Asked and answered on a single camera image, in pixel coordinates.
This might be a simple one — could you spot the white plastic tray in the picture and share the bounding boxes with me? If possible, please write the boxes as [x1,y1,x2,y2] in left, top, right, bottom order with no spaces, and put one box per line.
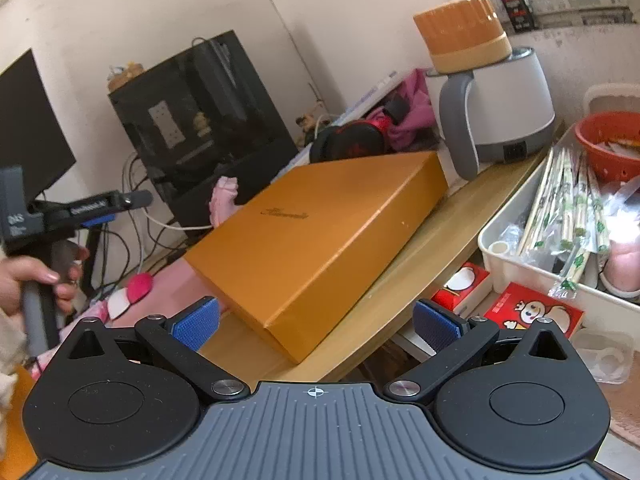
[477,120,640,307]

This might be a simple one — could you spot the black glass computer case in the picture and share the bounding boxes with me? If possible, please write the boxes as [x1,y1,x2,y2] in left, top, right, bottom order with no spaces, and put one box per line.
[107,30,299,231]

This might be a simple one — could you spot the person's left hand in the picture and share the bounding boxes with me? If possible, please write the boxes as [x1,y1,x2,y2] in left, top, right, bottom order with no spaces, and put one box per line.
[0,245,91,319]

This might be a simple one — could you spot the person's left forearm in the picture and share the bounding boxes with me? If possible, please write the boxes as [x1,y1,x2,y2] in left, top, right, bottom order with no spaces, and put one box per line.
[0,307,29,414]

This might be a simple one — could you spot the bundle of wrapped chopsticks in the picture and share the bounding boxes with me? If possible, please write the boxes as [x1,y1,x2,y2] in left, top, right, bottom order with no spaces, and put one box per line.
[515,146,614,302]

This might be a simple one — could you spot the pink mouse pad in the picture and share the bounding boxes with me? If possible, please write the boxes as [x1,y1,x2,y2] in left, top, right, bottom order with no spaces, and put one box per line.
[90,259,229,322]

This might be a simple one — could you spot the stack of newspapers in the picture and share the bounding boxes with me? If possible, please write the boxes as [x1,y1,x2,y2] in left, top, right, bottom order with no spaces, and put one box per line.
[522,0,636,29]

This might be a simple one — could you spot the red plastic colander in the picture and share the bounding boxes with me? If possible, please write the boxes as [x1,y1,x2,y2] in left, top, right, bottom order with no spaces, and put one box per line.
[574,112,640,185]

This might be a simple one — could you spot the clear plastic bag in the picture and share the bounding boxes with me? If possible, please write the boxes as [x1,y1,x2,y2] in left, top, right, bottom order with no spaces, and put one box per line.
[597,175,640,246]

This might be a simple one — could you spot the clear plastic container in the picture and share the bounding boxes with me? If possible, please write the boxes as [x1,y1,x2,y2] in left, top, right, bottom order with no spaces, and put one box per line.
[570,331,635,385]

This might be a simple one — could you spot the black red headphones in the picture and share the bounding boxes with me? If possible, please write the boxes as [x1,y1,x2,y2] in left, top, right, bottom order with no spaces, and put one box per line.
[309,119,396,164]

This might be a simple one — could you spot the small figurine in basket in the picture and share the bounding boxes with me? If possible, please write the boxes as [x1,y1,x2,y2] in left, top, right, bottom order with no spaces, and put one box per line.
[107,61,144,92]

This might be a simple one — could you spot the orange cardboard box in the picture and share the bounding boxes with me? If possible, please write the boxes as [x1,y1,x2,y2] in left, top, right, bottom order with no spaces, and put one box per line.
[0,365,39,469]

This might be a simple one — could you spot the white computer mouse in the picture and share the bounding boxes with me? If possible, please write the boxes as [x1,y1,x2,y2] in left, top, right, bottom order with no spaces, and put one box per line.
[107,290,135,320]

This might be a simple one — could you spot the black cable bundle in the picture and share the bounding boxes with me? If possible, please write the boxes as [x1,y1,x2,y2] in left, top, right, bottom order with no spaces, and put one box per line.
[119,151,172,282]

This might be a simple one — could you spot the small red cartoon box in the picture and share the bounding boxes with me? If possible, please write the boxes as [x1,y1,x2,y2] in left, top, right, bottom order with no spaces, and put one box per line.
[431,261,492,312]

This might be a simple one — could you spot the white cable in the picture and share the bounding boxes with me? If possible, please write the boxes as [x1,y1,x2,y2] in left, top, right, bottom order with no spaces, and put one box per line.
[144,209,214,232]

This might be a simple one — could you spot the white plastic container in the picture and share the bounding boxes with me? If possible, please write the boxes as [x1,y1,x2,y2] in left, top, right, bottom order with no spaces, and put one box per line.
[582,82,640,116]

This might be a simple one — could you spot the hot pink computer mouse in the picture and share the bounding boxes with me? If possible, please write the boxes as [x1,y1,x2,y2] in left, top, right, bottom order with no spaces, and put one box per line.
[126,272,155,301]

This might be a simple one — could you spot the pink cloth bag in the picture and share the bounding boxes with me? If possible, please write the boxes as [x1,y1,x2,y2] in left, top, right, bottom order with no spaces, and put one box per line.
[382,69,439,152]

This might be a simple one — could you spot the pink white keyboard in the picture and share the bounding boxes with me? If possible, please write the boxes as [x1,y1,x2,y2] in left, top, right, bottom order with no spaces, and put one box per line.
[57,302,109,341]

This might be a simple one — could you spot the large red cartoon box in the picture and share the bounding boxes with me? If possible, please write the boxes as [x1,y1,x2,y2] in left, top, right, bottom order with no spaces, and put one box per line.
[482,281,585,344]

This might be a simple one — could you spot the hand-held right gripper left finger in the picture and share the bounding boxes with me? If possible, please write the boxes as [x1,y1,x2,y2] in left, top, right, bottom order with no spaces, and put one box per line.
[60,296,251,403]

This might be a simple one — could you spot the white grey electric kettle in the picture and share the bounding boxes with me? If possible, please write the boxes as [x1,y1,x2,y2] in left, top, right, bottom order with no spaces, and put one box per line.
[425,46,557,182]

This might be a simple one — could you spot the white blue keyboard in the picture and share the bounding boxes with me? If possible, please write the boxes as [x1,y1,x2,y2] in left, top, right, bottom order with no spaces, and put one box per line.
[342,71,401,114]

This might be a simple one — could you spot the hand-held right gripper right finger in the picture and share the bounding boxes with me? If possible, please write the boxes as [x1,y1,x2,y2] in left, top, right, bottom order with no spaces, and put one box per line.
[384,299,576,403]

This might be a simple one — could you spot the orange ribbed cup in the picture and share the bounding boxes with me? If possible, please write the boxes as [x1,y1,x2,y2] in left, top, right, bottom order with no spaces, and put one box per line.
[412,0,514,75]

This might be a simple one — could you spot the black curved monitor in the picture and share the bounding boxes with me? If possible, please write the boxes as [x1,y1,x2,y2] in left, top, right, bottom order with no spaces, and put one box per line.
[0,49,77,201]

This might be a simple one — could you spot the pink cup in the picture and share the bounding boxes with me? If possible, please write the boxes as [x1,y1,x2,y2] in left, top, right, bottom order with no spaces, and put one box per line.
[597,242,640,297]

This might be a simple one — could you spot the pink plush toy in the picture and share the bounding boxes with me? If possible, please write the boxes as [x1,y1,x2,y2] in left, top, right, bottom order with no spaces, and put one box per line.
[209,176,241,227]

